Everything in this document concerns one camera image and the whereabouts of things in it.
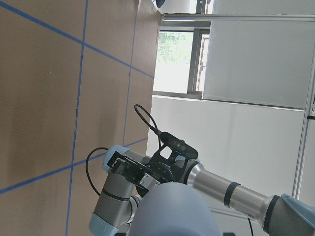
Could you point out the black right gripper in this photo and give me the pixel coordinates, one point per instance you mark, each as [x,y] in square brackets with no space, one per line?
[129,165]

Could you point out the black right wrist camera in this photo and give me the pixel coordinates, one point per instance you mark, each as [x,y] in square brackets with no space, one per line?
[179,146]

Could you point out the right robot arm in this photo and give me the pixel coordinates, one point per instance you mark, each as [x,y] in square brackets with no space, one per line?
[277,215]

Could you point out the light blue plastic cup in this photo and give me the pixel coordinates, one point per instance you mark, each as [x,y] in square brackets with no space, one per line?
[173,209]

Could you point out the white dome camera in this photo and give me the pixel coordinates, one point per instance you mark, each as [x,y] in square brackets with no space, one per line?
[172,6]

